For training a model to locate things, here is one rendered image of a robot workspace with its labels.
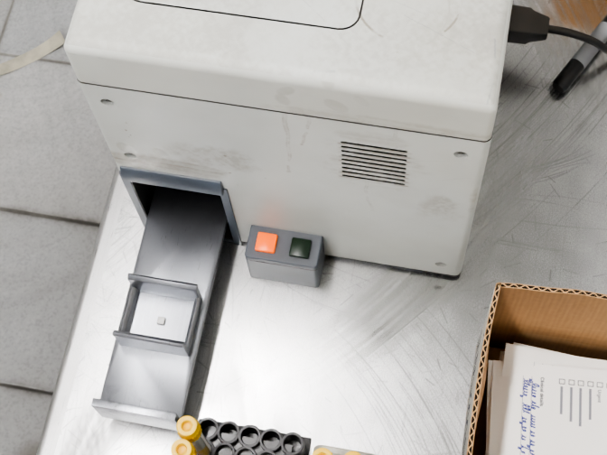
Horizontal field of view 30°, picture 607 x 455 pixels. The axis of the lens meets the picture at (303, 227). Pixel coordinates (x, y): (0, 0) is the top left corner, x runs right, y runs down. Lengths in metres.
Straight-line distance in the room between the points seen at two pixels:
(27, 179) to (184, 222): 1.11
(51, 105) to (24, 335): 0.43
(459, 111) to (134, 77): 0.21
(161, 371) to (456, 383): 0.24
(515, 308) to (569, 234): 0.16
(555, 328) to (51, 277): 1.22
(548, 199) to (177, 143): 0.35
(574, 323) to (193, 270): 0.30
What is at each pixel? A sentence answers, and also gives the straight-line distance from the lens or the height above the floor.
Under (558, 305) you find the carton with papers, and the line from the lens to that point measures 0.83.
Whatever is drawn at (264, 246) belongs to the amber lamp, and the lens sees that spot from 0.91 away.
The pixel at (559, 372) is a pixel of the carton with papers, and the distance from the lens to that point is 0.88.
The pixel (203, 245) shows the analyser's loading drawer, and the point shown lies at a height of 0.92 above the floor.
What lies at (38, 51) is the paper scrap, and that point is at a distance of 2.16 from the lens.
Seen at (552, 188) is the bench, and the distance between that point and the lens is 1.00.
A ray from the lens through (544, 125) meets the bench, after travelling 1.02.
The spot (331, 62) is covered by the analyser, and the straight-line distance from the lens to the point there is 0.70.
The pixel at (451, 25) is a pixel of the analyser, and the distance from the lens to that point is 0.71.
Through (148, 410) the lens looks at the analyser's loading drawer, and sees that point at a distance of 0.88.
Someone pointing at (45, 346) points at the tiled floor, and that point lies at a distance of 1.92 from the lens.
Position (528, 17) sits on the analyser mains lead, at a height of 0.94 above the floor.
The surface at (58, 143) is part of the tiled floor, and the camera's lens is 2.05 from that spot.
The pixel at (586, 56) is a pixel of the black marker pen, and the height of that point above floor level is 0.89.
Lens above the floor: 1.77
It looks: 68 degrees down
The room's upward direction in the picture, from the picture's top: 7 degrees counter-clockwise
